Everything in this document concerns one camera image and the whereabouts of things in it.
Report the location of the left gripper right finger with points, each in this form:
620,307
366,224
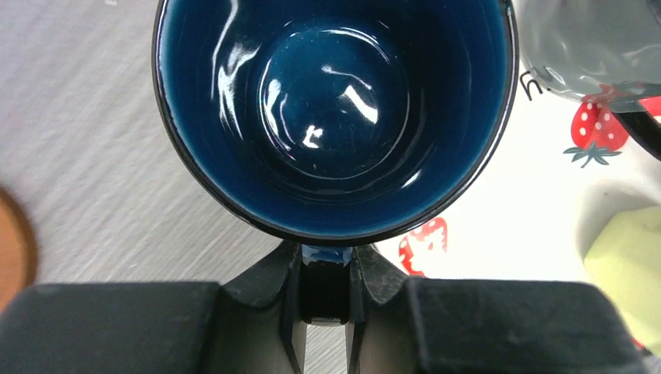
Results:
403,324

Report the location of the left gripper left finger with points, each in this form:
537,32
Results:
248,325

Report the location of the white strawberry serving tray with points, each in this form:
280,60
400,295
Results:
561,172

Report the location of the dark blue mug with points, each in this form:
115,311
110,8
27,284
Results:
335,124

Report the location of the light orange coaster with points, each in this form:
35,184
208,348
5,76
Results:
19,249

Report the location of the dark green mug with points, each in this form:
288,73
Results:
601,51

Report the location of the yellow-green handled mug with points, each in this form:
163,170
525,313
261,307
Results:
624,263

